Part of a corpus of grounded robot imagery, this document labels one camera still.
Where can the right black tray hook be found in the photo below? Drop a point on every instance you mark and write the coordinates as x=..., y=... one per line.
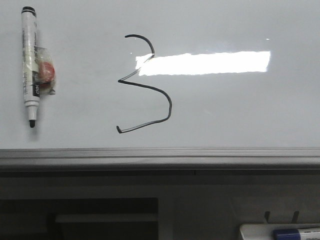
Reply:
x=295, y=217

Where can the white marker tray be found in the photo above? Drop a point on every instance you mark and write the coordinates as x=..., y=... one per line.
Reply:
x=265, y=231

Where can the left black tray hook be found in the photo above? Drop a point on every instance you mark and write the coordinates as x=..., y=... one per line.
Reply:
x=267, y=216

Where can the black tray hook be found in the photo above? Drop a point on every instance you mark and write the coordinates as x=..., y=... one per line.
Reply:
x=267, y=216
x=295, y=217

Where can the grey aluminium whiteboard frame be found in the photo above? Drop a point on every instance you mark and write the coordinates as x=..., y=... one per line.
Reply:
x=158, y=159

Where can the black whiteboard marker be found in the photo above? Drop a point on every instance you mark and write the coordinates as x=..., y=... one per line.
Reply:
x=38, y=72

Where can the white whiteboard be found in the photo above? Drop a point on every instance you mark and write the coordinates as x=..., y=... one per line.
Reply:
x=166, y=73

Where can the white shelf bar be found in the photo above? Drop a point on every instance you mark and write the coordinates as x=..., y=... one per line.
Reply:
x=106, y=218

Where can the blue capped marker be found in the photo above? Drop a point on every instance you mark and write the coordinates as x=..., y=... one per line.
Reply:
x=297, y=234

